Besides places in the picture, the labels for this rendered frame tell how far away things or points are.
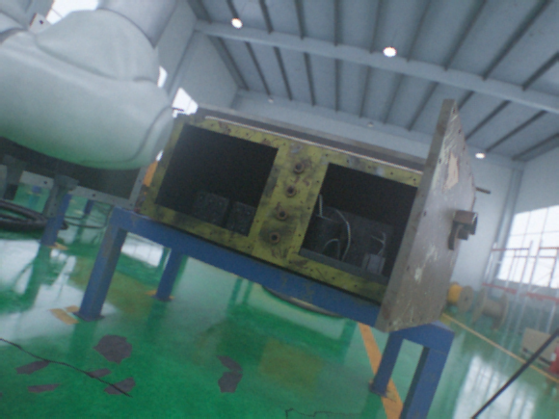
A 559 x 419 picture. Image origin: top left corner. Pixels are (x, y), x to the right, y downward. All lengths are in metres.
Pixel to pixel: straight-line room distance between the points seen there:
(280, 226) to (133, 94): 0.97
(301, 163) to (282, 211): 0.24
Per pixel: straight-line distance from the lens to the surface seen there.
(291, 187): 1.30
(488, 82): 13.73
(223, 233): 1.38
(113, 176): 1.51
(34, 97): 0.47
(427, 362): 1.41
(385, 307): 0.67
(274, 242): 1.28
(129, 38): 0.50
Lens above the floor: 0.80
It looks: 3 degrees up
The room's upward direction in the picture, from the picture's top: 19 degrees clockwise
